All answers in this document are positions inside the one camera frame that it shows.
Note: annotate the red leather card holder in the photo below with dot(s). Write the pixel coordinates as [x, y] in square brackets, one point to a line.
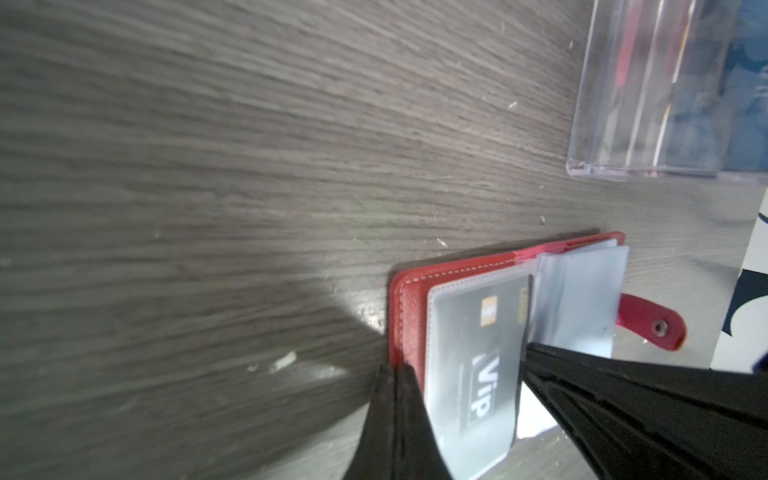
[576, 303]

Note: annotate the black VIP credit card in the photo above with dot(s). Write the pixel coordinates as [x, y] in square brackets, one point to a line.
[476, 334]

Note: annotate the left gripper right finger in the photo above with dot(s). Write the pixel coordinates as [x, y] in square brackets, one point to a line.
[418, 455]

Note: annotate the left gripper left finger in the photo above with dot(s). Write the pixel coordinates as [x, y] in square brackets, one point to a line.
[375, 456]

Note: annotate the clear acrylic card box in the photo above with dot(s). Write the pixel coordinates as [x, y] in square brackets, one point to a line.
[673, 88]

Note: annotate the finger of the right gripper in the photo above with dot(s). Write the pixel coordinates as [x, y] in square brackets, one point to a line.
[634, 420]

